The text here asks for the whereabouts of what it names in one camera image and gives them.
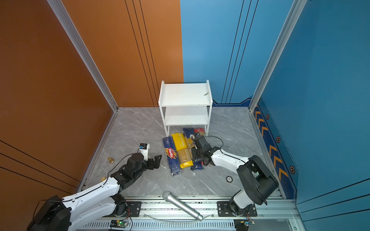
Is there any aluminium corner post right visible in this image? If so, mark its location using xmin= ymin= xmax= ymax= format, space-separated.
xmin=249 ymin=0 xmax=307 ymax=113

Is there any green circuit board left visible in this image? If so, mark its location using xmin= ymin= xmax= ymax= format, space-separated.
xmin=109 ymin=220 xmax=130 ymax=230

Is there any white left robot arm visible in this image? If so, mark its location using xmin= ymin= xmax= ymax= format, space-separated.
xmin=27 ymin=153 xmax=162 ymax=231

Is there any red spaghetti pack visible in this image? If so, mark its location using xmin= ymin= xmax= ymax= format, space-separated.
xmin=194 ymin=128 xmax=206 ymax=136

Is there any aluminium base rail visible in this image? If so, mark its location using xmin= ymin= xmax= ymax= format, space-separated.
xmin=79 ymin=195 xmax=305 ymax=231

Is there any white metal shelf rack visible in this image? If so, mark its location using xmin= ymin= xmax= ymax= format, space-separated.
xmin=158 ymin=80 xmax=213 ymax=137

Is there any dark blue Barilla spaghetti pack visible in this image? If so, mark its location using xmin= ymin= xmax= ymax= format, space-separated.
xmin=162 ymin=136 xmax=182 ymax=176

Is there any silver microphone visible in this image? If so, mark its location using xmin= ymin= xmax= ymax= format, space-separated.
xmin=162 ymin=191 xmax=204 ymax=221

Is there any blue yellow portrait spaghetti pack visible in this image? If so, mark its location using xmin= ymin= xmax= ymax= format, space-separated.
xmin=183 ymin=128 xmax=203 ymax=171

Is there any aluminium corner post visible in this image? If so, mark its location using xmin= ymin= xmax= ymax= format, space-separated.
xmin=249 ymin=0 xmax=307 ymax=113
xmin=47 ymin=0 xmax=119 ymax=112

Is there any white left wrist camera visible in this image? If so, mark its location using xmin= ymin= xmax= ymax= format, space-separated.
xmin=138 ymin=143 xmax=150 ymax=161

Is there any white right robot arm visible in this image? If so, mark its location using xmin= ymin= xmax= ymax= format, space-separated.
xmin=192 ymin=133 xmax=279 ymax=216

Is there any circuit board right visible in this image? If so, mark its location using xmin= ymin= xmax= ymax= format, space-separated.
xmin=234 ymin=219 xmax=255 ymax=231

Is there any small brass weight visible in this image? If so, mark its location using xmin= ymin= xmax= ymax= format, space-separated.
xmin=108 ymin=157 xmax=115 ymax=164

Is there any aluminium corner post left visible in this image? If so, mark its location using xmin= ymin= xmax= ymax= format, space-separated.
xmin=47 ymin=0 xmax=119 ymax=112

